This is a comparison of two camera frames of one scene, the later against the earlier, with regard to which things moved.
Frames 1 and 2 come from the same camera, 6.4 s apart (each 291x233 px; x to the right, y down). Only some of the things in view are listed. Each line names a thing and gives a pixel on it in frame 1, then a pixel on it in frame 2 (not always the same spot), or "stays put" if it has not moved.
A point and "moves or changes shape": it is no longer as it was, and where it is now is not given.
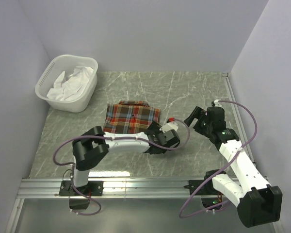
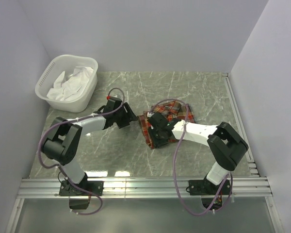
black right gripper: (200, 114) to (156, 142)
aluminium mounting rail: (166, 187) stays put
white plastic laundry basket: (68, 82) stays put
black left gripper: (155, 127) to (129, 116)
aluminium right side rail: (238, 114) stays put
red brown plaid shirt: (130, 116) moves or changes shape
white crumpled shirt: (69, 88) stays put
